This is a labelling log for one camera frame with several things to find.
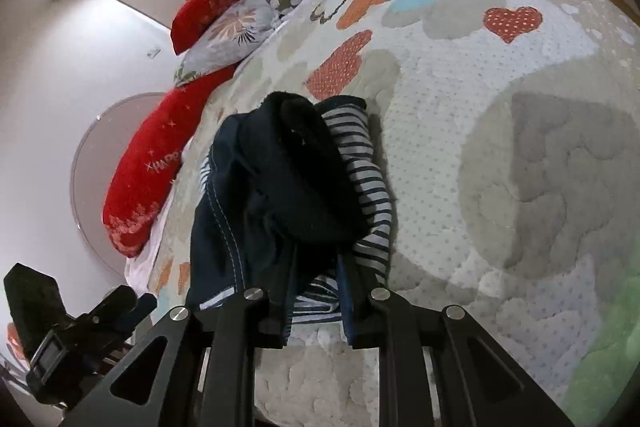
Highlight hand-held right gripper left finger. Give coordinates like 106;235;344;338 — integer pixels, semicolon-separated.
60;287;291;427

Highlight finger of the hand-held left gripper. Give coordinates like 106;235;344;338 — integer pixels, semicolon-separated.
97;293;158;358
80;285;138;333

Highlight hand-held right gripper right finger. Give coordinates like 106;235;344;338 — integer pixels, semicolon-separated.
337;257;576;427

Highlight dark navy striped pants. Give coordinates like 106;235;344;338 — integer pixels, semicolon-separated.
185;92;396;350

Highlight white bed sheet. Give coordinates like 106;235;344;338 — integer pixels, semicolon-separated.
124;187;181;290

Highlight long red pillow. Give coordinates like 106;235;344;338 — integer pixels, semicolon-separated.
102;64;238;258

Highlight round grey headboard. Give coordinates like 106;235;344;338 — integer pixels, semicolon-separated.
70;92;166;278

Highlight heart patterned quilt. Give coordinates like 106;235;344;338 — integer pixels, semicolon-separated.
150;0;640;427

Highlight grey leaf print pillow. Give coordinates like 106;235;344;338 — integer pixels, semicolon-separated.
174;0;281;88

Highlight red floral pillow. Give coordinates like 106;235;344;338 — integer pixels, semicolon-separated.
171;0;296;55

